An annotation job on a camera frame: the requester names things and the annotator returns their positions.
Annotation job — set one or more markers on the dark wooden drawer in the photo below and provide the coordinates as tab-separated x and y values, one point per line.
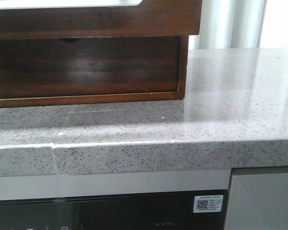
149	18

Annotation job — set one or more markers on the dark wooden drawer cabinet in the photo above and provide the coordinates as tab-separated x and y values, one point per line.
54	71

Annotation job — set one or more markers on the white QR code sticker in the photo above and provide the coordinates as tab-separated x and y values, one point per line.
205	204

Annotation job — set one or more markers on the black built-in oven appliance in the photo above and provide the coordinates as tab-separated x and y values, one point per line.
147	211

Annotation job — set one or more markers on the grey pleated curtain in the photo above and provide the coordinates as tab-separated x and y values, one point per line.
229	24

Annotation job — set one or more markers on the grey cabinet door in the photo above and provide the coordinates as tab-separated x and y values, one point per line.
258	199

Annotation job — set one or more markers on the white plastic tray on cabinet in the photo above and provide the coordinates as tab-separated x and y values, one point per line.
48	4

